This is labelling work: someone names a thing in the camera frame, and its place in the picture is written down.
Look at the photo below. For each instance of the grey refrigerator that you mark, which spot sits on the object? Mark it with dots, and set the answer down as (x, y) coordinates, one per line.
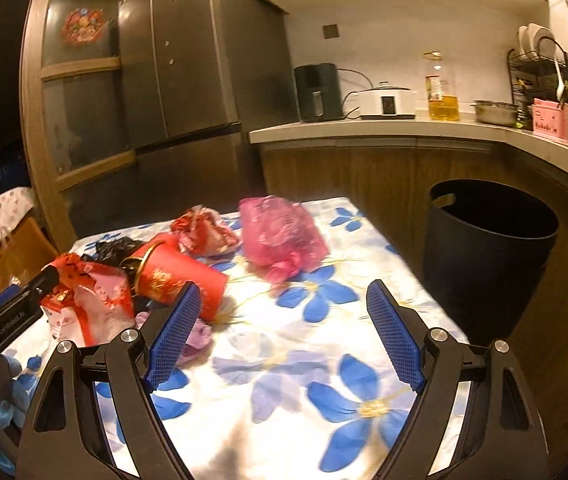
(203, 60)

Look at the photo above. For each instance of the red patterned wrapper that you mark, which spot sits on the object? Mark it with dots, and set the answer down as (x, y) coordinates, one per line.
(203, 230)

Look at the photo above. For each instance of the red door decoration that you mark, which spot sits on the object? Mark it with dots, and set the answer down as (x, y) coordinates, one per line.
(83, 25)

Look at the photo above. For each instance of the white electric cooker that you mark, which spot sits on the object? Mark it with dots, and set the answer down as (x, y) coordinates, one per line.
(384, 102)

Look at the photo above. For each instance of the black trash bin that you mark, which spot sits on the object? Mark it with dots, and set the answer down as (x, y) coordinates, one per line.
(479, 260)

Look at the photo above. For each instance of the black plastic bag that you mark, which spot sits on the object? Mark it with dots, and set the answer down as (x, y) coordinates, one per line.
(113, 249)

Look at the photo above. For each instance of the orange chair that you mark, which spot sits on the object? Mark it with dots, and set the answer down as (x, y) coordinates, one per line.
(18, 252)

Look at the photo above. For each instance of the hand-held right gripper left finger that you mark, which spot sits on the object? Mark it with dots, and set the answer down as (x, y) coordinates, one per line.
(173, 335)

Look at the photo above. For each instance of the wooden base cabinet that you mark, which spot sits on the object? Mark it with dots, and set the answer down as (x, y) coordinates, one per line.
(339, 170)

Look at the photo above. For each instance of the kitchen countertop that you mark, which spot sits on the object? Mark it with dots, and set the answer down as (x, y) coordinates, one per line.
(364, 130)

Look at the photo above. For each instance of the wooden glass door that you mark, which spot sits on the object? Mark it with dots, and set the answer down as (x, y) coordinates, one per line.
(83, 65)

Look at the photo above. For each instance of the steel pot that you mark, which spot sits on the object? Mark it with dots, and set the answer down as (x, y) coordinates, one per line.
(494, 112)

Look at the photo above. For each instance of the pink plastic bag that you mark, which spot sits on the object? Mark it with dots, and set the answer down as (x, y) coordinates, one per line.
(279, 235)

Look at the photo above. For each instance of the blue floral tablecloth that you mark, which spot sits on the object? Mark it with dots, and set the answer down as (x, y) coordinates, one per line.
(284, 360)

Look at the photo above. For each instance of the white ladle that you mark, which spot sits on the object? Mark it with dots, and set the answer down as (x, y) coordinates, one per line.
(559, 91)

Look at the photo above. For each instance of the black air fryer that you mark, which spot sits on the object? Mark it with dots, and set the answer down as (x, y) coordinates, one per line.
(319, 90)

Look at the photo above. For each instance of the cooking oil bottle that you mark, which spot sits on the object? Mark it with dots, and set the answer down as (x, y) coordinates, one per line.
(441, 105)

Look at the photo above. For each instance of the wall outlet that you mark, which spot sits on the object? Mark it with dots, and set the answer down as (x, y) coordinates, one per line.
(330, 31)

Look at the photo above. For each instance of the white plate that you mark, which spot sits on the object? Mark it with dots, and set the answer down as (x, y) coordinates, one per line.
(526, 37)
(546, 37)

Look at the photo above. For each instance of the red white printed plastic bag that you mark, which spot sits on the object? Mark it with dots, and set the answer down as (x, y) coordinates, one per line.
(98, 305)

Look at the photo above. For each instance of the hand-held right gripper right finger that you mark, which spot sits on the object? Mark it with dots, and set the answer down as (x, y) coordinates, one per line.
(394, 335)

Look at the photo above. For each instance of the white dotted cloth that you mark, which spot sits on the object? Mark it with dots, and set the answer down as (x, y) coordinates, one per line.
(3, 210)

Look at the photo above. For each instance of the red paper cup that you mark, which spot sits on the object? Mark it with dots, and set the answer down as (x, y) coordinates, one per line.
(173, 272)

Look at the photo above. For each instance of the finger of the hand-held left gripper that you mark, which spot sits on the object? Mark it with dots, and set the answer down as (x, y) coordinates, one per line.
(38, 282)

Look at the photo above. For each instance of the black dish rack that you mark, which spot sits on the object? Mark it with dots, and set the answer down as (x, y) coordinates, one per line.
(519, 75)

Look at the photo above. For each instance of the purple crumpled wrapper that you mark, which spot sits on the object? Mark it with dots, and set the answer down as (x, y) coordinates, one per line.
(198, 337)

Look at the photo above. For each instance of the pink box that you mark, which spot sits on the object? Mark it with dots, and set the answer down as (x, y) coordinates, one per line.
(549, 122)

